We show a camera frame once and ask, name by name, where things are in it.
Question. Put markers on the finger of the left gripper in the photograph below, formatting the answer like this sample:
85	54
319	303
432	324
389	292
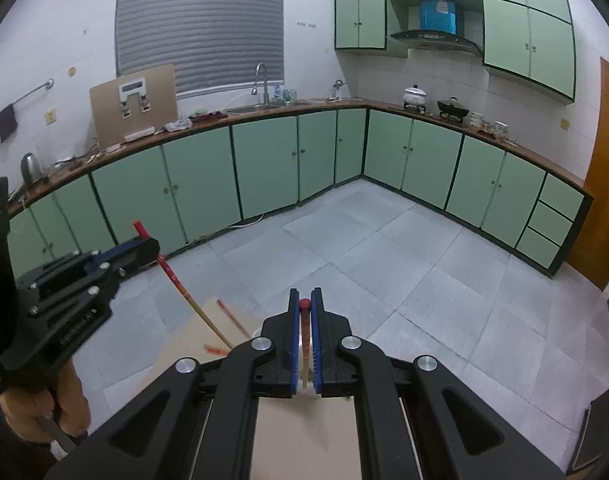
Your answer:
126	258

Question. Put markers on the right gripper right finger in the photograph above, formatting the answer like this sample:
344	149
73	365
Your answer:
416	420

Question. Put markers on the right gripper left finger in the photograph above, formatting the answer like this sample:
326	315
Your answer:
195	421

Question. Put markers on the red orange chopstick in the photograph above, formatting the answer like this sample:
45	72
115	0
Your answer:
305	332
162	262

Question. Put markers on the red-tipped wooden chopstick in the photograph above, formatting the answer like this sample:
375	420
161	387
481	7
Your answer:
232	317

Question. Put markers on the left hand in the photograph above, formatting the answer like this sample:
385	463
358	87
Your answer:
21	409

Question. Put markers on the beige tablecloth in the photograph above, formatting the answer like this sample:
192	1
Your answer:
304	437

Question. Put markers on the white double utensil holder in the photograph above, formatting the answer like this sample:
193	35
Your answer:
278	375

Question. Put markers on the electric kettle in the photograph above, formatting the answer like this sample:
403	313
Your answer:
31	170

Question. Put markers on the green lower cabinets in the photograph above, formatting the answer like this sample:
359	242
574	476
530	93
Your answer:
190	185

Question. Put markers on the green cabinets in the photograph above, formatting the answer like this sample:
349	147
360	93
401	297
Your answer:
190	185
529	39

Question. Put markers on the brown wooden board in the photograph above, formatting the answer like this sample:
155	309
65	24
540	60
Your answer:
125	107

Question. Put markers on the dark hanging towel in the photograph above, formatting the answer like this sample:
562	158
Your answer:
8	122

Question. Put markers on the chrome faucet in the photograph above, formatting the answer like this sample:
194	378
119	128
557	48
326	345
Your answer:
261	84

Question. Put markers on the wooden door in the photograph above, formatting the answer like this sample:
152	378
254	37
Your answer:
590	252

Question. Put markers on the window roller blind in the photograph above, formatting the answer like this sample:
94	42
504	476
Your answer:
212	44

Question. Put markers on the black wok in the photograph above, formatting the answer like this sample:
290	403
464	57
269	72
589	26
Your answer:
452	110

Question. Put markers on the white cooking pot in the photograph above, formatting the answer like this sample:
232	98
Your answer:
415	99

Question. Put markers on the range hood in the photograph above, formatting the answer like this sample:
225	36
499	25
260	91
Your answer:
436	25

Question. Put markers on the green upper cabinets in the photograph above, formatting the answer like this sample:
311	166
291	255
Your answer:
529	39

